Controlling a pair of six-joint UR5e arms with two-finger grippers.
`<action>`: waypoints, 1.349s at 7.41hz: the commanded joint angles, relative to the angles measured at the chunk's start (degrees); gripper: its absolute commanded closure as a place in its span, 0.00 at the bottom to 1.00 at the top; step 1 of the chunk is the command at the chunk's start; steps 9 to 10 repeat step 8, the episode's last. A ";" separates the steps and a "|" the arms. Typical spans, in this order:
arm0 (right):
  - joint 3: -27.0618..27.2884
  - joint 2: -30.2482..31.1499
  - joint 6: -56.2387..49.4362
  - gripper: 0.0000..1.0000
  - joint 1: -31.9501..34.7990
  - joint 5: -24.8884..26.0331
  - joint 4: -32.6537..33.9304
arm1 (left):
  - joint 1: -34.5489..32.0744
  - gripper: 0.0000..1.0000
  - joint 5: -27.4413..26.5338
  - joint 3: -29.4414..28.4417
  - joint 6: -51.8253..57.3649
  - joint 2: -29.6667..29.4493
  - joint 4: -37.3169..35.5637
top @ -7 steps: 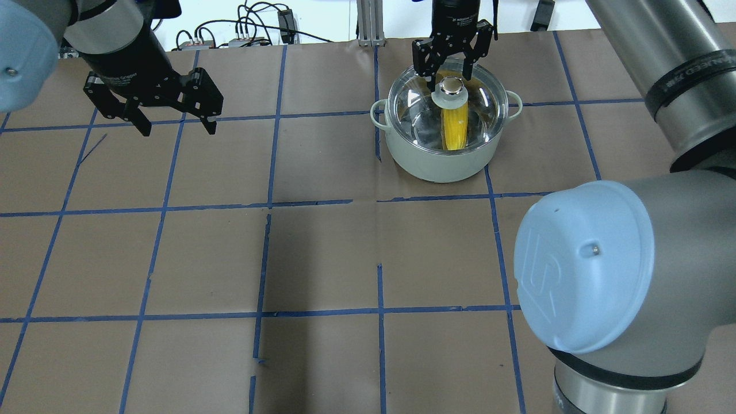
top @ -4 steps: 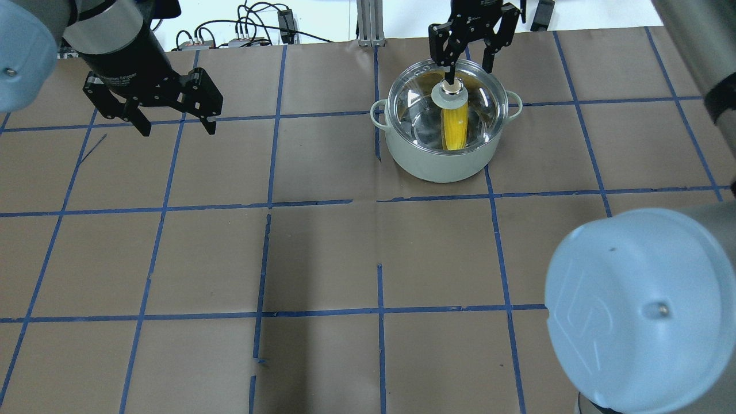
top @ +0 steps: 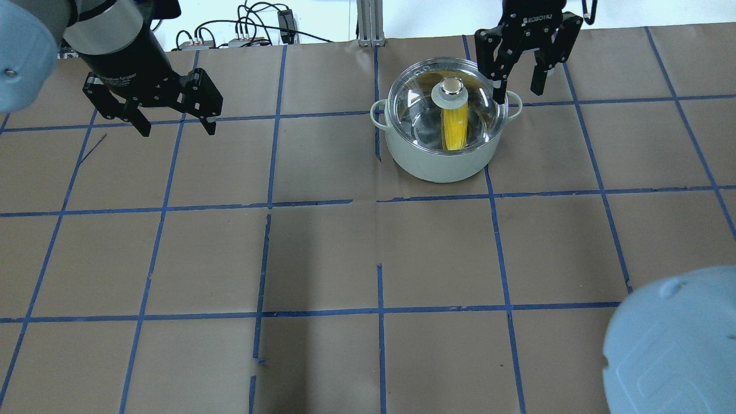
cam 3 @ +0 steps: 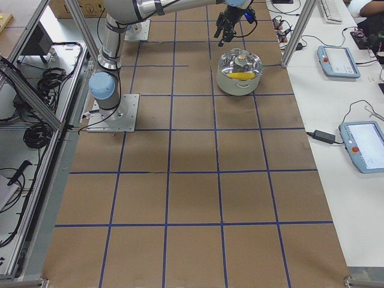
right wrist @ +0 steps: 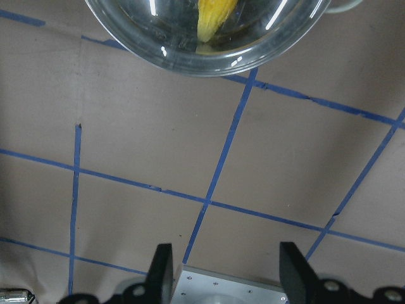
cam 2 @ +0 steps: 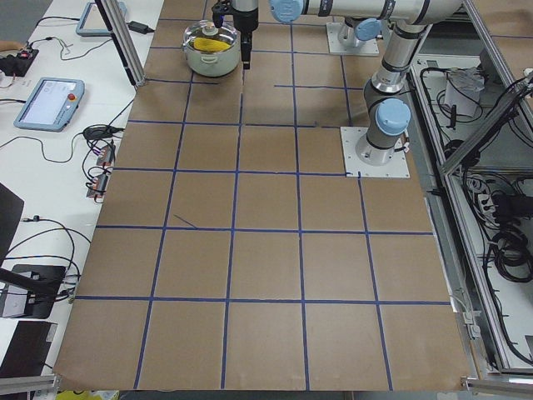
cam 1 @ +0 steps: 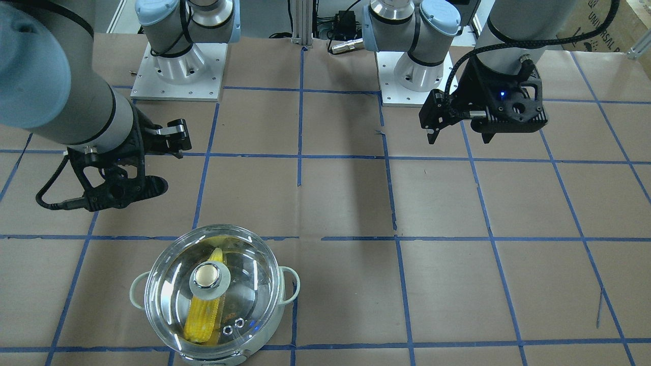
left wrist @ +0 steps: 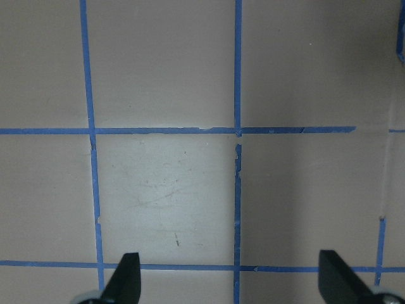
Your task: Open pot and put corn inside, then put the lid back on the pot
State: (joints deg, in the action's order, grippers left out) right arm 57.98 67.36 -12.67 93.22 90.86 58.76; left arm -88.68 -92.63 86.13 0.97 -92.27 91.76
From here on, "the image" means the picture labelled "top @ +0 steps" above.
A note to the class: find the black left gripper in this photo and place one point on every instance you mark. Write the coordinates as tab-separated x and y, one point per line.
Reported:
127	64

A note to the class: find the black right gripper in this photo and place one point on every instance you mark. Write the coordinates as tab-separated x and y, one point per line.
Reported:
535	17

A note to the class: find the glass pot lid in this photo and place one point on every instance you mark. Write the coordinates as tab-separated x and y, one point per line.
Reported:
445	106

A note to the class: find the yellow corn cob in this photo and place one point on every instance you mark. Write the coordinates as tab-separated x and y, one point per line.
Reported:
455	127

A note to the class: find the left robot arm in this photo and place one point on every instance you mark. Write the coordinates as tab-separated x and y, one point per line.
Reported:
104	34

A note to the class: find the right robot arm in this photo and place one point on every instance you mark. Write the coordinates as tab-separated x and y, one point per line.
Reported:
670	345

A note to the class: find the pale green steel pot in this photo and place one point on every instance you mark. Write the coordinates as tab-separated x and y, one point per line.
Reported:
431	167

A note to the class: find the aluminium frame post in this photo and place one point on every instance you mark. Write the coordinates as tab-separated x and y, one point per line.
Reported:
370	28

